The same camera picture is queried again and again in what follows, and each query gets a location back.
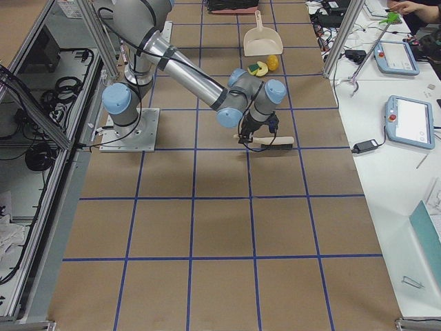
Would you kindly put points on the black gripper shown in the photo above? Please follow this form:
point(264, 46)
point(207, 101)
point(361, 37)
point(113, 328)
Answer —
point(249, 126)

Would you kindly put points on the white hand brush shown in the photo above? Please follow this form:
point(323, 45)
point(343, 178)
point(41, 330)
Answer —
point(273, 143)

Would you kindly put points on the pale apple slice toy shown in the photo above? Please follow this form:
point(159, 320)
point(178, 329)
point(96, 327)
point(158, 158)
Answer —
point(262, 69)

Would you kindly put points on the green yellow sponge piece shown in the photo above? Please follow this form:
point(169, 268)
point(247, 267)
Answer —
point(253, 69)

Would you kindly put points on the yellow toy potato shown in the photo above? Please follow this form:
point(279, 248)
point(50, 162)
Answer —
point(272, 62)

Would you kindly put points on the beige plastic dustpan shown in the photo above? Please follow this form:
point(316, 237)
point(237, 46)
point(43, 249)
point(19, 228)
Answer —
point(261, 41)

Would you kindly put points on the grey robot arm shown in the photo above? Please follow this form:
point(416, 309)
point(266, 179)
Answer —
point(246, 103)

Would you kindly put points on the bin with black bag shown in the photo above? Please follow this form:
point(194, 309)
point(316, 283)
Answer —
point(232, 6)

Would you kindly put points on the person hand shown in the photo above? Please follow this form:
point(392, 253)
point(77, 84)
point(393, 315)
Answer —
point(403, 7)

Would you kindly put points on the black power adapter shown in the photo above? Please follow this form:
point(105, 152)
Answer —
point(365, 146)

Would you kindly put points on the upper blue teach pendant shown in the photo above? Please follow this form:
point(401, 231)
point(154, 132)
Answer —
point(394, 57)

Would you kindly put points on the blue teach pendant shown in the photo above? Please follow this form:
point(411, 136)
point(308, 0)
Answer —
point(410, 122)
point(394, 57)

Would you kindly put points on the lower blue teach pendant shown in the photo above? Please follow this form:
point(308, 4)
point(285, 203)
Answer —
point(410, 122)

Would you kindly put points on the long reach grabber tool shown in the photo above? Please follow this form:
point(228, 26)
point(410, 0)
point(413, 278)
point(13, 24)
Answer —
point(392, 18)

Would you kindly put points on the teal folder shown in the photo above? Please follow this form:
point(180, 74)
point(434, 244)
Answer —
point(426, 233)

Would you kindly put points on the white crumpled cloth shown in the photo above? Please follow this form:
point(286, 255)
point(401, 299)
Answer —
point(12, 235)

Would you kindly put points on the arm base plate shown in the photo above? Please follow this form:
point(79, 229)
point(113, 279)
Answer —
point(138, 137)

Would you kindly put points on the aluminium frame post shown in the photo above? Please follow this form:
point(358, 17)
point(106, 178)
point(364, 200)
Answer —
point(346, 27)

